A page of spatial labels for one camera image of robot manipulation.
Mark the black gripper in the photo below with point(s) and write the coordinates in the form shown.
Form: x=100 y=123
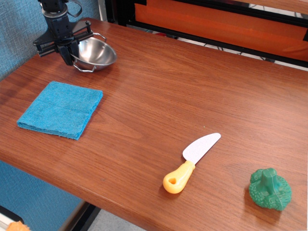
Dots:
x=63 y=37

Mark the small stainless steel wok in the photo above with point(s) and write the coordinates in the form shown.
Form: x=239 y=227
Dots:
x=94 y=54

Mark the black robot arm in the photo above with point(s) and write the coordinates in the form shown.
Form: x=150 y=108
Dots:
x=56 y=8

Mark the folded blue cloth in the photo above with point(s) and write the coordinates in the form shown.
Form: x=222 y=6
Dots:
x=61 y=109

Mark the orange object bottom left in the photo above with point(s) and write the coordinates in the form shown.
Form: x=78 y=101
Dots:
x=17 y=226

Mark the green plastic toy broccoli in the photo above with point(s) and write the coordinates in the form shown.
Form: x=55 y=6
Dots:
x=269 y=190

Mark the toy knife yellow handle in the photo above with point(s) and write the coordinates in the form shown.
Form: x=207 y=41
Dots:
x=175 y=181

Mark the orange panel black frame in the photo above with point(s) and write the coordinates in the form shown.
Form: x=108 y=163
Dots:
x=257 y=27

